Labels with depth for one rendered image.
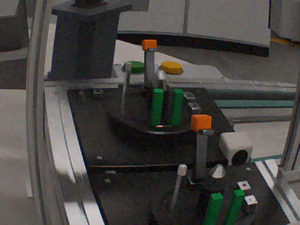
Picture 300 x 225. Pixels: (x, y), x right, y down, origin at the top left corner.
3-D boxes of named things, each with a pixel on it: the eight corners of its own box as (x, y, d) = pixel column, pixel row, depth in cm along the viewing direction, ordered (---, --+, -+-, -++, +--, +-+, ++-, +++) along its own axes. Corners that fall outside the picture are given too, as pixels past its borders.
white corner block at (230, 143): (214, 155, 80) (219, 132, 78) (240, 153, 81) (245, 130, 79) (223, 171, 76) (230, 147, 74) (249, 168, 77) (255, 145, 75)
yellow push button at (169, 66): (157, 69, 106) (158, 60, 105) (177, 69, 107) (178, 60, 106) (163, 78, 102) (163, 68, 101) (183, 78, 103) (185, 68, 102)
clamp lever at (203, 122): (188, 177, 65) (190, 114, 64) (203, 176, 66) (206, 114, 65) (197, 183, 62) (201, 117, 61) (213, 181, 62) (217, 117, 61)
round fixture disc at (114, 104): (100, 100, 87) (101, 89, 86) (187, 99, 91) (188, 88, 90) (116, 146, 75) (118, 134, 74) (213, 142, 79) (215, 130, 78)
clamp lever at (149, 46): (140, 87, 87) (141, 39, 86) (153, 87, 87) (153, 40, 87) (146, 88, 84) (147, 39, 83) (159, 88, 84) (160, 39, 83)
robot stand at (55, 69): (77, 66, 128) (87, -5, 119) (124, 83, 121) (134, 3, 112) (38, 84, 117) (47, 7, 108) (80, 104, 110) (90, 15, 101)
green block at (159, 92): (148, 122, 78) (153, 88, 76) (157, 121, 79) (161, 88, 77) (151, 126, 77) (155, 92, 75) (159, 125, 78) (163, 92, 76)
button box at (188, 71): (109, 92, 107) (112, 62, 104) (211, 91, 113) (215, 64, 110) (115, 108, 101) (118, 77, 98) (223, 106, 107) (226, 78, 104)
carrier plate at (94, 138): (67, 99, 91) (68, 88, 90) (203, 97, 97) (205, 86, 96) (88, 178, 71) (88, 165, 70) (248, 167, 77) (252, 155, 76)
